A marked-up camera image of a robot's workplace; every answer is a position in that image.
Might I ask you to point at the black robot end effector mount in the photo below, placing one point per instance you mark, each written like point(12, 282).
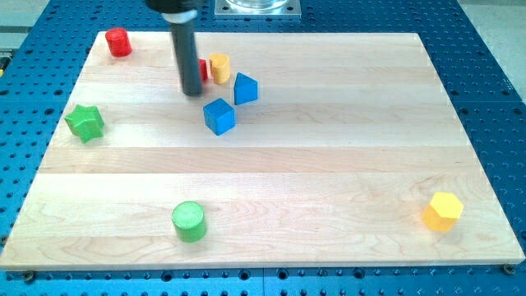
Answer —
point(172, 6)

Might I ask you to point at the red cylinder block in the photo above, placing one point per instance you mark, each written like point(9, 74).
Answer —
point(118, 42)

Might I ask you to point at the green star block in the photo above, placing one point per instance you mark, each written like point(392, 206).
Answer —
point(86, 122)

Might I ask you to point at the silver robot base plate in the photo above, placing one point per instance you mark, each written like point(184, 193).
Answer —
point(238, 9)

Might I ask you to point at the yellow hexagon block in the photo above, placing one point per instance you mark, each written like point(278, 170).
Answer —
point(442, 212)

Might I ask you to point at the blue triangle block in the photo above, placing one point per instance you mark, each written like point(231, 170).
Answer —
point(245, 89)

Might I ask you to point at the light wooden board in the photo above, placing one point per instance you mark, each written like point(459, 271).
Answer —
point(333, 165)

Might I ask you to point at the yellow cylinder block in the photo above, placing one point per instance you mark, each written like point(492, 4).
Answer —
point(220, 67)

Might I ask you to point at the green cylinder block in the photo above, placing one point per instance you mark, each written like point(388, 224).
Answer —
point(188, 219)

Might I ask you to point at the red star block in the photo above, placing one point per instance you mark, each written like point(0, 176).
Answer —
point(203, 67)

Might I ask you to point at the blue perforated metal table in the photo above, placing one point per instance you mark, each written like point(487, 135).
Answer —
point(42, 73)

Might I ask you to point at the blue cube block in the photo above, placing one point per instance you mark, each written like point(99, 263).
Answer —
point(219, 116)

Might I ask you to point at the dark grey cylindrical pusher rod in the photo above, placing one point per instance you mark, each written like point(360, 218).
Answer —
point(182, 30)

